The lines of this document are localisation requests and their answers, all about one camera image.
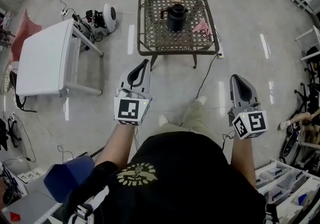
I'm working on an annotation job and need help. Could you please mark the black office chair base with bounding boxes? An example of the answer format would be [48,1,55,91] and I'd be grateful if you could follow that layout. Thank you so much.
[293,82,316,114]

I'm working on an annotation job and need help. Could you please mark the person's right forearm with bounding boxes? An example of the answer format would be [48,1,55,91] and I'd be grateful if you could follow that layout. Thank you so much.
[229,135,257,189]

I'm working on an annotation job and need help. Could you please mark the white storage bin rack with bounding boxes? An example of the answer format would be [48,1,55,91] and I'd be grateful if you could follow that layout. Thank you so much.
[254,158,320,224]

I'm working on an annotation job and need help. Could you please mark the person's left forearm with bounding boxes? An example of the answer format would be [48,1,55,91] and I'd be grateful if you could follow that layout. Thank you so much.
[94,120,138,167]

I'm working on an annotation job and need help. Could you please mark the white table frame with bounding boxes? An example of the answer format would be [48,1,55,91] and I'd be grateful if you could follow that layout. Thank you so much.
[294,25,320,62]

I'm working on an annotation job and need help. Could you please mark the red fabric bag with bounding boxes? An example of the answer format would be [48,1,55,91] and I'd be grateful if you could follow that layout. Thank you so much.
[10,9,43,62]

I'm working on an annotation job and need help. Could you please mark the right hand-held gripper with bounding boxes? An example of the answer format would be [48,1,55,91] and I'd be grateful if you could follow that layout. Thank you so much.
[226,74,269,141]

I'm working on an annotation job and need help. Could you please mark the white harness strap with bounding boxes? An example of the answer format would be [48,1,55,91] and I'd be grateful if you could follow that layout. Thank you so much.
[66,185,111,224]

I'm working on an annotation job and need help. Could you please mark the person's black shirt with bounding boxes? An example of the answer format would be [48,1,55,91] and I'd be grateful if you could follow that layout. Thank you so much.
[61,131,267,224]

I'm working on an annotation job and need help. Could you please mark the brown lattice metal table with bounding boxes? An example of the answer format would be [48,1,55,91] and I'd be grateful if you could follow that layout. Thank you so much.
[136,0,221,69]

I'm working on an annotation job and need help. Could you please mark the person's white shoe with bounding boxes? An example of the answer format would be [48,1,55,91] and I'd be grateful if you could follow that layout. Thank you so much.
[194,95,208,106]
[157,114,169,127]

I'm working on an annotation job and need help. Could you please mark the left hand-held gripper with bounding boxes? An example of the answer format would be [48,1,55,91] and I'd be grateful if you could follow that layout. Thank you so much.
[113,58,153,127]

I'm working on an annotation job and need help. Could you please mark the person's white right shoe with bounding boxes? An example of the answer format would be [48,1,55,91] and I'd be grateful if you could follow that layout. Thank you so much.
[194,95,208,106]

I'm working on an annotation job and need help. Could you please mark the round wire fan guard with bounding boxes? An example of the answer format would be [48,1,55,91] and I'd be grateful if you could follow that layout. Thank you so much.
[0,62,14,96]

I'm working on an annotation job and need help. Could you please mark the white printed board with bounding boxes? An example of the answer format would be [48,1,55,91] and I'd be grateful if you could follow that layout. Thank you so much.
[16,169,43,184]

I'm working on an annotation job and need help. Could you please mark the blue plastic chair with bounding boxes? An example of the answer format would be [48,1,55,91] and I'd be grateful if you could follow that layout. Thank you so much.
[43,155,96,204]

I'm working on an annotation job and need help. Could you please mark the white plastic table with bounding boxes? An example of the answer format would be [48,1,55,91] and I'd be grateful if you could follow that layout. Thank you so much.
[15,18,104,98]

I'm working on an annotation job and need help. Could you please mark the black swivel chair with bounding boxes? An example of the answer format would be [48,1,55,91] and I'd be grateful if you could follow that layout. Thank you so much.
[0,117,23,151]

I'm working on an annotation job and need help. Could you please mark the black power cable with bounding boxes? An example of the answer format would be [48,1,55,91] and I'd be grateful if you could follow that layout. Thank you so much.
[179,53,223,127]

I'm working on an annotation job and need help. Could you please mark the person's white left shoe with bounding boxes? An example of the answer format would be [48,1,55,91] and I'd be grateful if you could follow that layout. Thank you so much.
[157,114,169,127]

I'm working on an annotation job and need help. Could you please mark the person's khaki trousers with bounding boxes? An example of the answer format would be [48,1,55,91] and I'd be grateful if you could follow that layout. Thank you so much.
[151,101,221,147]

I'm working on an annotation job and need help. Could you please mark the black kettle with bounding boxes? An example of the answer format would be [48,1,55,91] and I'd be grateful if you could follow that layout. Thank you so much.
[159,3,190,32]

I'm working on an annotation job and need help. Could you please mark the grey desk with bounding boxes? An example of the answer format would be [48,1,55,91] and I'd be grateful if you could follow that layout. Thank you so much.
[1,190,64,224]

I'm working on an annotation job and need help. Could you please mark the white round fan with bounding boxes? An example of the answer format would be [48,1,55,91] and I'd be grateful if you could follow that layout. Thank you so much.
[90,2,118,37]

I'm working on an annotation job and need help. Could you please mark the long white power strip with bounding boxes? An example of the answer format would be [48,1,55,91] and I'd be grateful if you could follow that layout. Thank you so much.
[216,42,225,59]

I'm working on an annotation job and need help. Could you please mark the pink cloth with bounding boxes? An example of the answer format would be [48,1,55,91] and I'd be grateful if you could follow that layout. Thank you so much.
[191,17,212,36]

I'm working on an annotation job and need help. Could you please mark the black machine with cables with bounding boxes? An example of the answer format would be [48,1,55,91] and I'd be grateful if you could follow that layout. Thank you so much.
[71,9,105,44]

